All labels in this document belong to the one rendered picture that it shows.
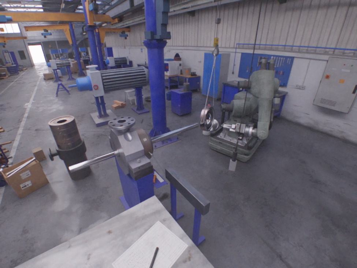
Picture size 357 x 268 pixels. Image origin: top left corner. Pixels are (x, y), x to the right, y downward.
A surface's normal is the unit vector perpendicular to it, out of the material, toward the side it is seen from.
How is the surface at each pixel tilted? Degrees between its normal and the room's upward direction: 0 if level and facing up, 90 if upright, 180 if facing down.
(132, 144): 45
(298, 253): 0
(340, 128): 90
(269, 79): 69
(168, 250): 0
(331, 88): 90
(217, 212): 0
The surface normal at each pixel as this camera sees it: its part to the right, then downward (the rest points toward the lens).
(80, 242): 0.00, -0.88
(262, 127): -0.54, 0.11
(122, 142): 0.43, -0.35
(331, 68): -0.81, 0.28
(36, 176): 0.85, 0.25
